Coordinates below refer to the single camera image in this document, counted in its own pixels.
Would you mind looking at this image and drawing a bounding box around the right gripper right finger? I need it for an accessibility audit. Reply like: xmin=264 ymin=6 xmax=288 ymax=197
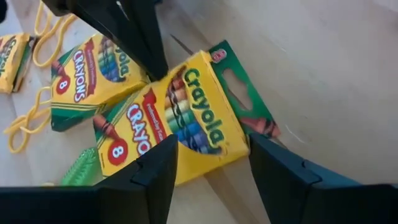
xmin=248 ymin=133 xmax=398 ymax=224

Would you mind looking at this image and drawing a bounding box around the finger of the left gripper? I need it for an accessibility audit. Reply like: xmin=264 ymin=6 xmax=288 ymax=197
xmin=119 ymin=0 xmax=169 ymax=80
xmin=42 ymin=0 xmax=161 ymax=78

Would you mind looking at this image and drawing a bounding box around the green coil wrist keychain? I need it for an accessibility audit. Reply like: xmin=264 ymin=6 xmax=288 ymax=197
xmin=60 ymin=147 xmax=105 ymax=187

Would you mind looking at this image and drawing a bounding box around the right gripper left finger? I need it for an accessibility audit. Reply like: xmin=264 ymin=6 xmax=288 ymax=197
xmin=0 ymin=134 xmax=179 ymax=224

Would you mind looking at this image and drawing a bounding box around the yellow Crayola crayon box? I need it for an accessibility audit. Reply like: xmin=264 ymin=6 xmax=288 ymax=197
xmin=0 ymin=32 xmax=31 ymax=95
xmin=93 ymin=39 xmax=282 ymax=187
xmin=50 ymin=32 xmax=150 ymax=133

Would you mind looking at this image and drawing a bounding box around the yellow rubber band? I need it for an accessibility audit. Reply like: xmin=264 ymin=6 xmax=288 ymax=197
xmin=32 ymin=0 xmax=78 ymax=69
xmin=2 ymin=85 xmax=53 ymax=156

